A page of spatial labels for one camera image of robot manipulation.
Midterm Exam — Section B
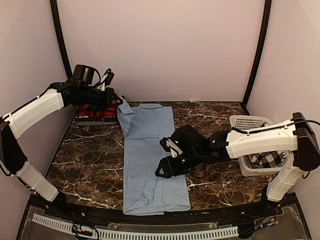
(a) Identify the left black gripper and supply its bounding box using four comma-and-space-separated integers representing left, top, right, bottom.
79, 85, 123, 109

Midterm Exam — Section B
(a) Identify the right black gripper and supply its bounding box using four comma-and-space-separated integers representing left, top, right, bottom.
155, 148, 204, 178

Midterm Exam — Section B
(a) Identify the light blue long sleeve shirt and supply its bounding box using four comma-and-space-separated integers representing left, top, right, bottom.
117, 100, 191, 216

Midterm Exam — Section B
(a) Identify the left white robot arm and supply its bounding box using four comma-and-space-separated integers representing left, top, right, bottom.
0, 82, 123, 218

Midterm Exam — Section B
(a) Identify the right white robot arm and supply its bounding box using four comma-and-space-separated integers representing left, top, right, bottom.
155, 112, 320, 217

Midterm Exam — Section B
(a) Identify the red black plaid shirt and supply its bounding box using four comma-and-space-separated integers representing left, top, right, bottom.
75, 104, 117, 119

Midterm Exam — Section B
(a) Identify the black white checkered shirt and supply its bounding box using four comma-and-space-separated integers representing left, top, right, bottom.
248, 151, 288, 169

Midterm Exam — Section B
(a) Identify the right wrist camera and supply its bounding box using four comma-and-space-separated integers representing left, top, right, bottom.
160, 124, 208, 158

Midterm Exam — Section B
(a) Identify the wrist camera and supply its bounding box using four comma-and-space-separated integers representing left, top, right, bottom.
69, 64, 115, 91
160, 124, 208, 158

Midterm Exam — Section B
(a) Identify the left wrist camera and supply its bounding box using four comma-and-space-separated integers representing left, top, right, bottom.
69, 64, 115, 91

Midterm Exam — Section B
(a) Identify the black front rail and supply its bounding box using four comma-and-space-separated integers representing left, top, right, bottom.
44, 202, 277, 226

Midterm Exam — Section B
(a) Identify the left black frame post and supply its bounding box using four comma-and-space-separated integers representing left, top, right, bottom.
49, 0, 73, 78

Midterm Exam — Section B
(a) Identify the black frame post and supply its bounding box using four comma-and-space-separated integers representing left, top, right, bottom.
49, 0, 73, 78
240, 0, 272, 111

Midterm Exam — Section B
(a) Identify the white slotted cable duct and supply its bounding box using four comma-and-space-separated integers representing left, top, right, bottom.
31, 213, 239, 239

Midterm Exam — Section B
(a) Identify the right black frame post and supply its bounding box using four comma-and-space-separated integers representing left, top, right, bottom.
240, 0, 272, 111

